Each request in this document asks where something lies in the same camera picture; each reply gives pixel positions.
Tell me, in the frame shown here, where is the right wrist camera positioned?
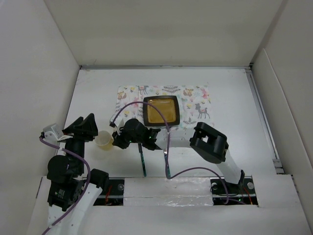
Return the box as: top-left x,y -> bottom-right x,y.
109,116 -> 125,129

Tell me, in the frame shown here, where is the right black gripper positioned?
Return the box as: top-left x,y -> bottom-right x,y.
112,124 -> 143,149

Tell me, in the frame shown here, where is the patterned cloth placemat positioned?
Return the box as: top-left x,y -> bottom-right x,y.
115,85 -> 214,129

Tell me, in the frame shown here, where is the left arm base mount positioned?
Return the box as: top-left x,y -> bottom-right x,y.
90,178 -> 125,206

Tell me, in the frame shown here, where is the square black yellow plate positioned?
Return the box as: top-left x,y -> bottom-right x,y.
143,95 -> 180,127

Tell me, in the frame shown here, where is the knife with green handle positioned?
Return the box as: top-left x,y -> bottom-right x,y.
138,143 -> 147,177

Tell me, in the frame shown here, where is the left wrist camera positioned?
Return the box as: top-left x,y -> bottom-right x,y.
42,123 -> 66,144

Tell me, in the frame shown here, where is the fork with green handle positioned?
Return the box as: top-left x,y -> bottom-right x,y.
163,149 -> 171,179

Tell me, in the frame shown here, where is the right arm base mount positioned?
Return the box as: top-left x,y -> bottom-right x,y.
210,176 -> 258,206

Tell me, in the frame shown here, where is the yellow mug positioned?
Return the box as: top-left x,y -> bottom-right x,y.
95,130 -> 113,151

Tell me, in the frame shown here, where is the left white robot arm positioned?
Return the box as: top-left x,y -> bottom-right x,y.
39,113 -> 109,235

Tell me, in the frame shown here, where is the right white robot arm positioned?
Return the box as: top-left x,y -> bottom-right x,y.
110,118 -> 245,193

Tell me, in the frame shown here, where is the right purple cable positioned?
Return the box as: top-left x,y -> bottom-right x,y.
109,101 -> 230,205

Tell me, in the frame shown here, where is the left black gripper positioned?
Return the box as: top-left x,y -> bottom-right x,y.
59,112 -> 97,173

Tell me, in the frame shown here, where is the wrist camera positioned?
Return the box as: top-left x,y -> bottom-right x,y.
109,116 -> 125,129
42,123 -> 66,144

